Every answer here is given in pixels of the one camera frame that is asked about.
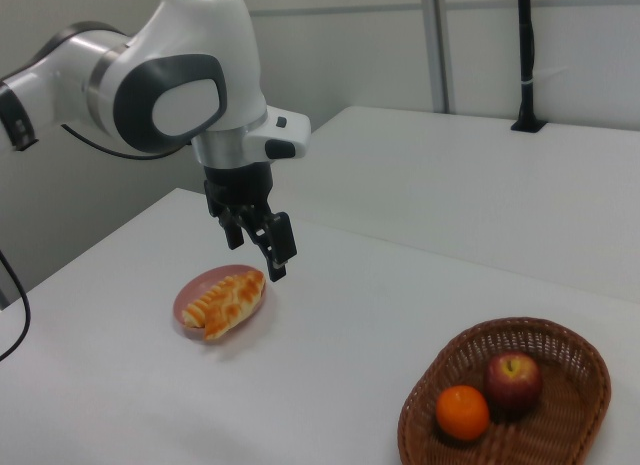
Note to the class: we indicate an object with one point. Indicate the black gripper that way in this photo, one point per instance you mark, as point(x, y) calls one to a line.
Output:
point(237, 187)

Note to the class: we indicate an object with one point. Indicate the braided pointed bread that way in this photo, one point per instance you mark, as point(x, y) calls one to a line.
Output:
point(237, 302)

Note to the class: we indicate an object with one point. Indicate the striped bread roll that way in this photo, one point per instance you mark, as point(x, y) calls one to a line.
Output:
point(200, 310)

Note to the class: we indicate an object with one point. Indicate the orange tangerine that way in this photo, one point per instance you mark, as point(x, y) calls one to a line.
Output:
point(462, 412)

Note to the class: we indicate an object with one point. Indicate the red apple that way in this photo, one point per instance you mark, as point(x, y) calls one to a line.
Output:
point(514, 385)

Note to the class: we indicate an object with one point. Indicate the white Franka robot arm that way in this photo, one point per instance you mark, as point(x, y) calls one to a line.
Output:
point(165, 60)

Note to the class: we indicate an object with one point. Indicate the pink plate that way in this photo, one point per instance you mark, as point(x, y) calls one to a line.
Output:
point(192, 290)

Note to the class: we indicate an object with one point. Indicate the brown woven basket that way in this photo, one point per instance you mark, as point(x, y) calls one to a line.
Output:
point(560, 435)

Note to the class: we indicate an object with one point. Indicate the black pole with clamp base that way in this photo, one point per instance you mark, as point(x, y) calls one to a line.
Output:
point(526, 60)

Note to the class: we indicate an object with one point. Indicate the grey partition post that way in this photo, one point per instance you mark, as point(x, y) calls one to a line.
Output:
point(439, 50)

